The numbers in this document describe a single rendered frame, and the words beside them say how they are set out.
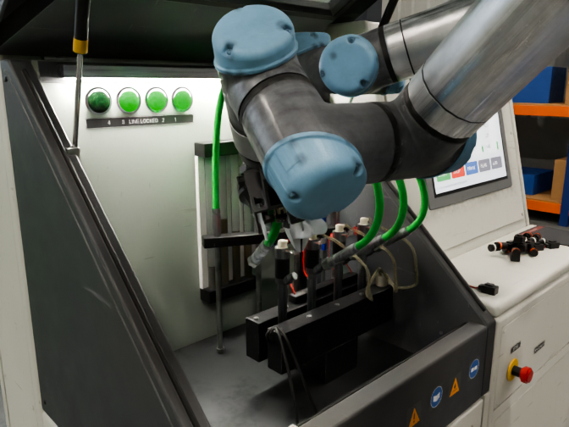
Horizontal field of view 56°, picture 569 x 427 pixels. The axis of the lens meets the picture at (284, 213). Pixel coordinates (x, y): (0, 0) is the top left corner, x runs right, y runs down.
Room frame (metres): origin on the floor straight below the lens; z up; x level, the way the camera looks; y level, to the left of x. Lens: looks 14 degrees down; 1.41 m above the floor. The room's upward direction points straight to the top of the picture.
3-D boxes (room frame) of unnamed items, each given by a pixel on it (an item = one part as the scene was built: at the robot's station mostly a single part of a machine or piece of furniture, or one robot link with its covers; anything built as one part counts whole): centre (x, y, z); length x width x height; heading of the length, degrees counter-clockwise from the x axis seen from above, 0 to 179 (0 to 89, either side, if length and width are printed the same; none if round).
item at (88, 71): (1.12, 0.19, 1.43); 0.54 x 0.03 x 0.02; 134
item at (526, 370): (1.04, -0.51, 0.80); 0.05 x 0.04 x 0.05; 134
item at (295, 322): (1.01, -0.08, 0.91); 0.34 x 0.10 x 0.15; 134
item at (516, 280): (1.31, -0.60, 0.97); 0.70 x 0.22 x 0.03; 134
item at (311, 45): (0.89, -0.04, 1.43); 0.09 x 0.08 x 0.11; 72
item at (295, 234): (0.88, -0.03, 1.17); 0.06 x 0.03 x 0.09; 44
